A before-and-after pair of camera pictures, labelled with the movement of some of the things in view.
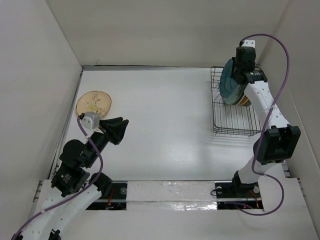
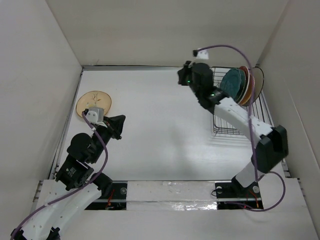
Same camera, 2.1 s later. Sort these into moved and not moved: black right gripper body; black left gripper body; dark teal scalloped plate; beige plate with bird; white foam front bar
Moved: dark teal scalloped plate; black right gripper body
Not moved: black left gripper body; white foam front bar; beige plate with bird
